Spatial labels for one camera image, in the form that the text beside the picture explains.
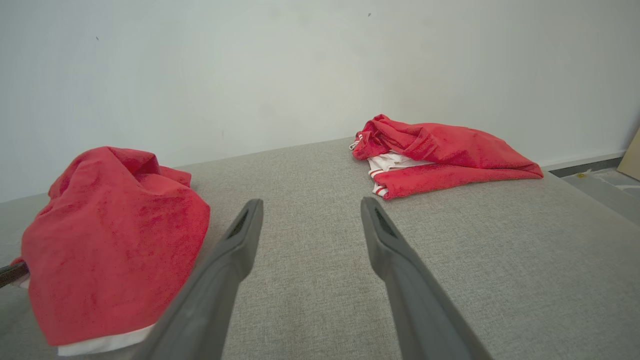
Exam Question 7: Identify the red white lettered jersey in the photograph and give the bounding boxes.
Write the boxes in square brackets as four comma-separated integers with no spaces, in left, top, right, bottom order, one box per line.
[349,114,545,201]

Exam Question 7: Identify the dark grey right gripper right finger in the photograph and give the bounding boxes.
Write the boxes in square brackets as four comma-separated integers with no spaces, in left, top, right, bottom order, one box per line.
[360,196,494,360]

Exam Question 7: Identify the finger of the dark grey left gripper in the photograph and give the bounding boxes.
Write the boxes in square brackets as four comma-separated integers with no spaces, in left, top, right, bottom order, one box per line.
[0,262,30,290]

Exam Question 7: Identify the tan board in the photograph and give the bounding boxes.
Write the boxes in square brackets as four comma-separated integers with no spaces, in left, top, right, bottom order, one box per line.
[616,127,640,182]

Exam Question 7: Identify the red shorts with white stripe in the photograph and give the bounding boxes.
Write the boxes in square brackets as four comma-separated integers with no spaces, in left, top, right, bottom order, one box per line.
[11,146,211,357]

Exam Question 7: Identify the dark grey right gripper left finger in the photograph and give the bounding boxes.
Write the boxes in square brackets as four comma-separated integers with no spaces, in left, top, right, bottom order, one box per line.
[131,198,265,360]

